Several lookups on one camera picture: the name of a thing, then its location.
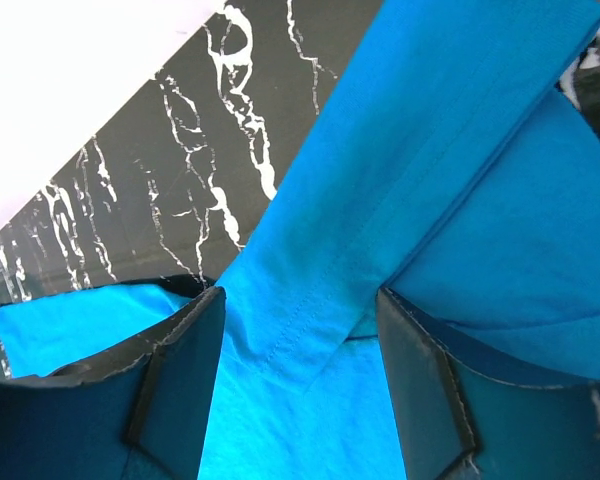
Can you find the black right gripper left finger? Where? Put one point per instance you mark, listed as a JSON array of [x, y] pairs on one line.
[[137, 410]]

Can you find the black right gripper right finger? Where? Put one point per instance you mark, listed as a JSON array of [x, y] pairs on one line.
[[465, 410]]

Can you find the blue t shirt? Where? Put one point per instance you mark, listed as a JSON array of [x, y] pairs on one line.
[[303, 155]]

